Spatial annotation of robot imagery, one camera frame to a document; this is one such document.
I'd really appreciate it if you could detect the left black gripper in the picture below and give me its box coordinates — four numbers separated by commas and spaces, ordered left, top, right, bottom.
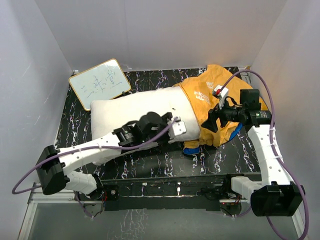
141, 112, 180, 151

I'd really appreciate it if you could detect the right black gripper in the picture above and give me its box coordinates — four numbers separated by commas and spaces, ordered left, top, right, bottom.
201, 96, 245, 132

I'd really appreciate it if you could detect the orange and blue pillowcase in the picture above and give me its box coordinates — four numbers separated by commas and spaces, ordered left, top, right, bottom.
172, 64, 270, 157

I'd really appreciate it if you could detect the white pillow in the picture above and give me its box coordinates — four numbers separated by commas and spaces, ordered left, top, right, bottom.
90, 86, 200, 142

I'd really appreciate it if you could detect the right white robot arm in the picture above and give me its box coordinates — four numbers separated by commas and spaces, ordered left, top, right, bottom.
201, 85, 303, 217

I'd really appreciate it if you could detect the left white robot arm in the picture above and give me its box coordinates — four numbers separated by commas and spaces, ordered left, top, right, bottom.
36, 112, 187, 200

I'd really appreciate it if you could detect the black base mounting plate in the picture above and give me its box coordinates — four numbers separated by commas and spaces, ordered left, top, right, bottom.
77, 174, 247, 211

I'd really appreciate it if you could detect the small whiteboard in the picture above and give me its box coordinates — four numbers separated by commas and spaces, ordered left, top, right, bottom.
68, 58, 132, 112

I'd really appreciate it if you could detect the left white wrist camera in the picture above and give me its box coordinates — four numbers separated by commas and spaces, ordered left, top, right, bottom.
169, 116, 187, 139

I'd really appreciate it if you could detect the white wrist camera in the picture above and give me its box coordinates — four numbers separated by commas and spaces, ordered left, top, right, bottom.
212, 85, 229, 106
169, 116, 187, 139

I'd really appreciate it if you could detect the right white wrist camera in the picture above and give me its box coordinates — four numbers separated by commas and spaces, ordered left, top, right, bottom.
212, 85, 229, 106

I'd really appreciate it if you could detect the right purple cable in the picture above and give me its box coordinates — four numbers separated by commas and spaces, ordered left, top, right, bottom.
217, 69, 310, 240

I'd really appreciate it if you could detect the aluminium frame rail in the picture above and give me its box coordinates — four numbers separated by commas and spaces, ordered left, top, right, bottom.
17, 181, 310, 240

